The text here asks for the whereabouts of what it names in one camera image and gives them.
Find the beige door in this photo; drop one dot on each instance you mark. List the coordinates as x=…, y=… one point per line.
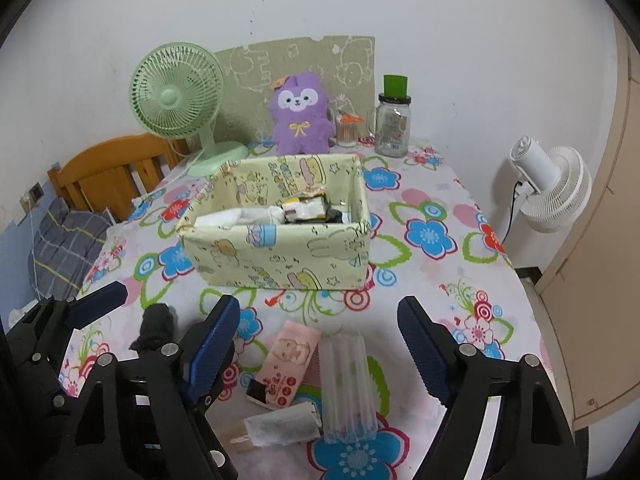
x=600, y=285

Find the small black white packet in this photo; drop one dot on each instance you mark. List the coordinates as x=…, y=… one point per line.
x=256, y=392

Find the green desk fan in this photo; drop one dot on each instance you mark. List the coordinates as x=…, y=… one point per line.
x=172, y=95

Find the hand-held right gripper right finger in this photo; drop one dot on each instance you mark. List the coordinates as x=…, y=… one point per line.
x=425, y=355

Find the pink tissue packet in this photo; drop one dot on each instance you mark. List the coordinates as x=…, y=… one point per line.
x=290, y=360

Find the yellow printed fabric storage box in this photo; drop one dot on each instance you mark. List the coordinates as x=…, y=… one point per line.
x=280, y=255

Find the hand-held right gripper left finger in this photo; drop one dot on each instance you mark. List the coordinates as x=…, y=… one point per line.
x=215, y=350

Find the toothpick holder with orange lid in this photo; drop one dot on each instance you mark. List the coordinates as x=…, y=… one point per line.
x=346, y=132

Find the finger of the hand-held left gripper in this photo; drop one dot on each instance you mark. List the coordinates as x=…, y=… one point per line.
x=97, y=302

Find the clear plastic bag pack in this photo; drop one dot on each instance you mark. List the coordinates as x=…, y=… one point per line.
x=345, y=390

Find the white beige pack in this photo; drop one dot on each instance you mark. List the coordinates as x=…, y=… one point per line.
x=280, y=427

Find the white tissue pack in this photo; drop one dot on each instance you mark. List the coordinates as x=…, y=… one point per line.
x=220, y=219

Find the black sock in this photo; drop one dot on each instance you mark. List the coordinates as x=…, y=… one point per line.
x=155, y=327

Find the green printed board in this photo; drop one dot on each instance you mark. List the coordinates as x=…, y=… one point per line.
x=310, y=55

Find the glass jar with green lid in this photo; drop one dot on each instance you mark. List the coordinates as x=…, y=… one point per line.
x=392, y=130

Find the purple plush toy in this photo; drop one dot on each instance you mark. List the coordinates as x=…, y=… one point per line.
x=300, y=130

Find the grey plaid bedding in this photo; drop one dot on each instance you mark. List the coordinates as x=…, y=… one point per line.
x=65, y=240

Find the white standing fan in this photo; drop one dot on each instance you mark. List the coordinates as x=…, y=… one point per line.
x=560, y=190

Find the wall socket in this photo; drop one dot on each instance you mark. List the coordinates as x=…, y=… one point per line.
x=35, y=191

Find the yellow cartoon printed packet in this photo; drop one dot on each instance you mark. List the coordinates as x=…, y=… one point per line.
x=305, y=208

